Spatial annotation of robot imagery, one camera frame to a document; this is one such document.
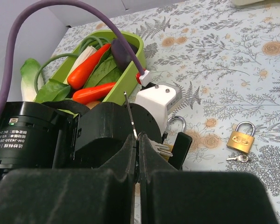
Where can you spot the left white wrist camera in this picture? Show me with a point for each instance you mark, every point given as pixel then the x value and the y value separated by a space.
pixel 160 100

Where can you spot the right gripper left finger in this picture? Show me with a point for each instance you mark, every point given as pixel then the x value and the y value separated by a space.
pixel 103 195

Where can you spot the brown toy potato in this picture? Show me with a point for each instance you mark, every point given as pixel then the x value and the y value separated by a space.
pixel 92 104

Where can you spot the small silver key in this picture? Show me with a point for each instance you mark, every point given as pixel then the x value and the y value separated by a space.
pixel 241 158

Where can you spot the orange toy carrot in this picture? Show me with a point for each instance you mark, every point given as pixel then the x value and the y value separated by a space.
pixel 78 77

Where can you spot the green leafy toy in basket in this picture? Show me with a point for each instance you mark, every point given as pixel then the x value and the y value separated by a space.
pixel 105 72

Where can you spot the silver keys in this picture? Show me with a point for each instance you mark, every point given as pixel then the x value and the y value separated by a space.
pixel 158 147

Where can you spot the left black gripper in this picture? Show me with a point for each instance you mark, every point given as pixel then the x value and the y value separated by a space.
pixel 102 131

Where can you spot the red toy chili pepper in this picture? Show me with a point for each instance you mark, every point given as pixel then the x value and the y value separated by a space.
pixel 87 95

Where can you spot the white toy radish in basket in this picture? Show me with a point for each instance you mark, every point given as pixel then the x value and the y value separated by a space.
pixel 87 52

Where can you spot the green plastic basket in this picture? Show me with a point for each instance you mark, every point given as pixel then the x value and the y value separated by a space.
pixel 127 82

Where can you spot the floral table mat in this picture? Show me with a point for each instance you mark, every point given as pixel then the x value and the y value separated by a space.
pixel 226 60

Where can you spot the purple toy eggplant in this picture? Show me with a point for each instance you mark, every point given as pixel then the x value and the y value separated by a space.
pixel 120 55

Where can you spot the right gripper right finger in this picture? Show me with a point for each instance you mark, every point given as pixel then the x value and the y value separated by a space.
pixel 171 196

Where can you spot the green napa cabbage toy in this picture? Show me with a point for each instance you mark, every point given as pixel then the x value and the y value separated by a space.
pixel 28 72

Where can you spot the small brass padlock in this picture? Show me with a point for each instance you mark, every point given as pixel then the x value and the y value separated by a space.
pixel 240 141

